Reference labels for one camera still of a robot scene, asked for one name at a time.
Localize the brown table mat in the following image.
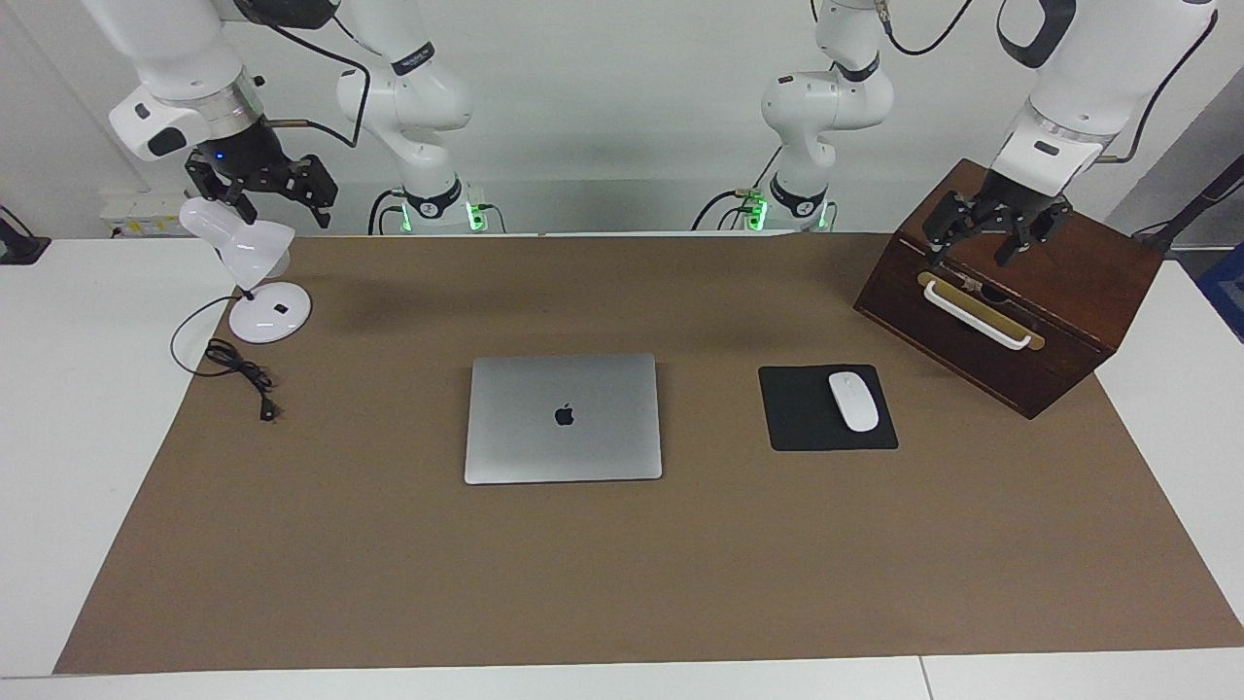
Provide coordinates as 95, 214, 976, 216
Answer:
53, 233, 1244, 675

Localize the black clamp mount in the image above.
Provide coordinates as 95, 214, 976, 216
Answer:
0, 206, 52, 265

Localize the black right base cable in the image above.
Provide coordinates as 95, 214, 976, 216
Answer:
367, 188, 409, 236

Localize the black mouse pad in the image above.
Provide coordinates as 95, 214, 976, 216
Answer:
758, 365, 900, 453

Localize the silver laptop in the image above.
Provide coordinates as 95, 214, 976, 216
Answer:
464, 353, 664, 485

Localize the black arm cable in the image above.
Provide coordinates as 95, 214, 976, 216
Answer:
1096, 8, 1221, 166
233, 0, 373, 149

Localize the white box handle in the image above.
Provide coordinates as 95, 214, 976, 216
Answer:
922, 279, 1034, 351

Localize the dark wooden box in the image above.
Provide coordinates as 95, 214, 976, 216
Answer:
853, 158, 1165, 420

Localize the black left base cable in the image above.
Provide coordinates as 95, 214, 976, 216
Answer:
692, 146, 784, 232

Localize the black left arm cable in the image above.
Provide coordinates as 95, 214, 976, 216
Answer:
1096, 8, 1221, 166

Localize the black base cable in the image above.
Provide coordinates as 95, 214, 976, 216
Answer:
692, 146, 784, 232
367, 188, 409, 236

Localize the black stand pole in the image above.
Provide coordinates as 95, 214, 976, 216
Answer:
1132, 156, 1244, 256

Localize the black lamp power cable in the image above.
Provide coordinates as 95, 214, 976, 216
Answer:
170, 292, 285, 424

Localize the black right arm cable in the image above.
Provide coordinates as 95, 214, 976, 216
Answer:
233, 0, 373, 149

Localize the white computer mouse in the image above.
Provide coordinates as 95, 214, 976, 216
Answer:
828, 371, 881, 434

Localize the white desk lamp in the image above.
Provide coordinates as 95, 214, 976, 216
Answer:
178, 196, 313, 344

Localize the blue crate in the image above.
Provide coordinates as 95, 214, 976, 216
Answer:
1197, 243, 1244, 343

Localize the white power strip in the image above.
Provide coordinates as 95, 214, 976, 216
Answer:
99, 188, 188, 239

